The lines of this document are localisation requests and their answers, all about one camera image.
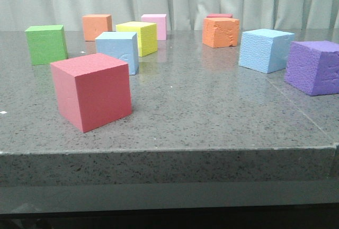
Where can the rough orange foam cube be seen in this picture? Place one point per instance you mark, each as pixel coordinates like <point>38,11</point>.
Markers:
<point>220,32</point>

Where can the yellow foam cube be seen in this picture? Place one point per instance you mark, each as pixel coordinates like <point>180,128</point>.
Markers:
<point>146,35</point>

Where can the pink foam cube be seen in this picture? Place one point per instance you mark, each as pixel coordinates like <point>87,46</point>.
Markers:
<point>160,20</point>

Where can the rough light blue foam cube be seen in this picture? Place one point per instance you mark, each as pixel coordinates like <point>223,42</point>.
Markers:
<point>265,50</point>

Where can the smooth orange foam cube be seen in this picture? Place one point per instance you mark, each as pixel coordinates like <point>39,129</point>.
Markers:
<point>95,24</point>

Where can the purple foam cube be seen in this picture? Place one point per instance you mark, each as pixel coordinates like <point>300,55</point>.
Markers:
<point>312,67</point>

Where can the far red foam cube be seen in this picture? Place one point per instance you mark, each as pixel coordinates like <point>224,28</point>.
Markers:
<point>214,15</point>

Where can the smooth light blue foam cube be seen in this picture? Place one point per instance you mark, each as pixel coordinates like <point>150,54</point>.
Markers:
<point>120,45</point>

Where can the green foam cube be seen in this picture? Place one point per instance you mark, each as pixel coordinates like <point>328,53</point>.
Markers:
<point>46,44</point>

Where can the large red foam cube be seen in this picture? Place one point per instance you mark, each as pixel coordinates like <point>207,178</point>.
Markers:
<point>92,90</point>

